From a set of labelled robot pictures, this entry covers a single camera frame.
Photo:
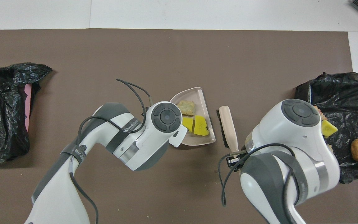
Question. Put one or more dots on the orange toy croissant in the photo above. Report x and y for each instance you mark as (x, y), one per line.
(320, 114)

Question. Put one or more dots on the beige plastic dustpan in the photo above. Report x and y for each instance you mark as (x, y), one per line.
(197, 93)

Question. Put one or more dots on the brown table mat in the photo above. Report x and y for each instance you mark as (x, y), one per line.
(135, 56)

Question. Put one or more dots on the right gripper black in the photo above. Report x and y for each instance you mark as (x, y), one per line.
(235, 160)

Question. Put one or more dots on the small yellow sponge piece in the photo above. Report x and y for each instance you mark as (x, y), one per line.
(187, 123)

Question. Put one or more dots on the large yellow sponge piece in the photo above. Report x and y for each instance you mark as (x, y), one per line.
(201, 126)

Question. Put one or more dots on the pale angular bread chunk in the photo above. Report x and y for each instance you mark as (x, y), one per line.
(186, 107)

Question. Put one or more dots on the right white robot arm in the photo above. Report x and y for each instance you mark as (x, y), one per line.
(291, 133)

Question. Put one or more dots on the notched yellow sponge piece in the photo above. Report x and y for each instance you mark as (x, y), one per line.
(328, 128)

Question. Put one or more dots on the beige hand brush black bristles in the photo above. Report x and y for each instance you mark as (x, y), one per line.
(228, 124)

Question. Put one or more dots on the bin lined with black bag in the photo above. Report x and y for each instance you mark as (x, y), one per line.
(353, 99)

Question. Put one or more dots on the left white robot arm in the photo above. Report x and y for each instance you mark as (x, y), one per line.
(129, 140)

